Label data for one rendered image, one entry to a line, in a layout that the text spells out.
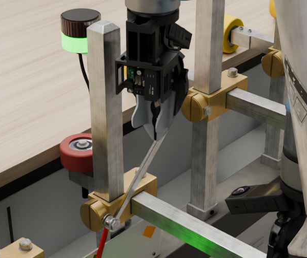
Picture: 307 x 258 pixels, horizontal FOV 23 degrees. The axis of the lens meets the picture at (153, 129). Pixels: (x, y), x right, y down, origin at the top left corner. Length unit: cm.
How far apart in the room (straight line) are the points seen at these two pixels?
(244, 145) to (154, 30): 91
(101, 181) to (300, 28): 76
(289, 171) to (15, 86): 73
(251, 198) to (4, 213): 51
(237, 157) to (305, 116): 134
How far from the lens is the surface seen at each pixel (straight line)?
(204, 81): 131
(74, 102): 144
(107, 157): 116
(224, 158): 180
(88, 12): 112
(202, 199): 143
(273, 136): 160
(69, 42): 111
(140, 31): 98
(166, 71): 100
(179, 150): 169
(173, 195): 166
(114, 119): 114
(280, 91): 154
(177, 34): 107
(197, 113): 131
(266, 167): 162
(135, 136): 155
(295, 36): 48
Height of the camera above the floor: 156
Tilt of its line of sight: 29 degrees down
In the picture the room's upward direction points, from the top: straight up
